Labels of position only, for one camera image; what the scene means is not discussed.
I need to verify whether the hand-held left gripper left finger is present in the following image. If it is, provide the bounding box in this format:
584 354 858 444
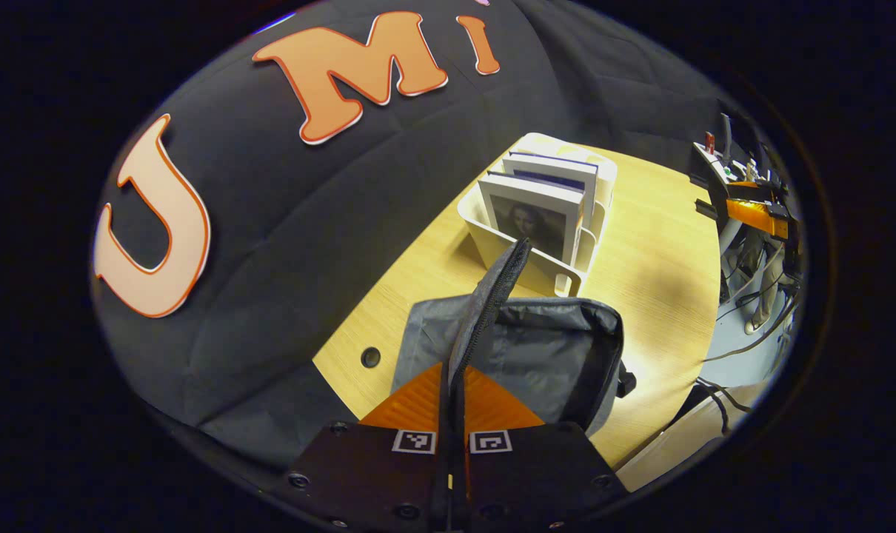
284 361 456 533

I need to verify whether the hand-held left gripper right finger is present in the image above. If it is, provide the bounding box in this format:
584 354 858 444
455 364 630 532

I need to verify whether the grey schoolbag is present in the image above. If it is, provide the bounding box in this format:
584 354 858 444
390 237 638 438

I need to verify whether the night city cover book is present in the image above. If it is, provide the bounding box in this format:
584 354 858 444
501 150 599 223

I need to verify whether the portrait cover book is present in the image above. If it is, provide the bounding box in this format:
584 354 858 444
478 174 588 264

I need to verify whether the cream plastic bookshelf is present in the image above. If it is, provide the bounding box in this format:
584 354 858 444
457 132 619 298

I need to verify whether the white power strip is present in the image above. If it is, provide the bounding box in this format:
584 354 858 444
691 132 749 195

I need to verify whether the black cable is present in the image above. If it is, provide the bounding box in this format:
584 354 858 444
694 376 754 436
703 296 798 363

